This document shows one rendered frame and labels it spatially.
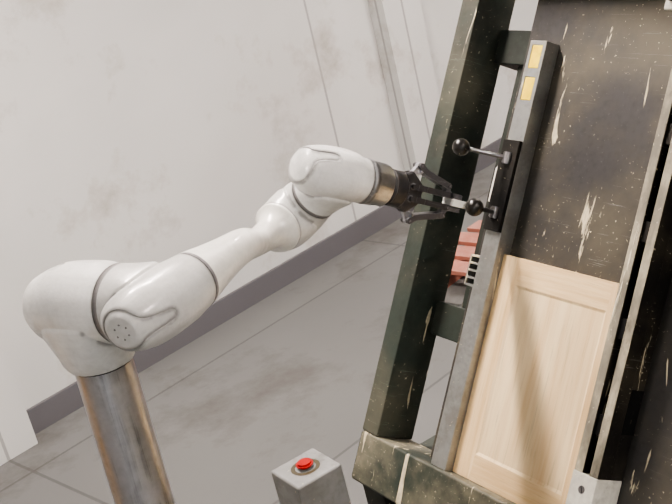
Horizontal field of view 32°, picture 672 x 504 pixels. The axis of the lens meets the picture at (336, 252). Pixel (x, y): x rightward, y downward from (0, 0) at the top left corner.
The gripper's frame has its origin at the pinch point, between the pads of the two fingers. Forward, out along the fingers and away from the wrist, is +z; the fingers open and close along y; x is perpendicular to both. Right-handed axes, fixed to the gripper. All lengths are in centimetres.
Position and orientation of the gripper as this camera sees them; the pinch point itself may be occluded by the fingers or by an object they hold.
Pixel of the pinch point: (459, 204)
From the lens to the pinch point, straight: 246.2
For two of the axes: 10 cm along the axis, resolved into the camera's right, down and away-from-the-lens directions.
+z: 8.0, 1.5, 5.8
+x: 5.6, 1.7, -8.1
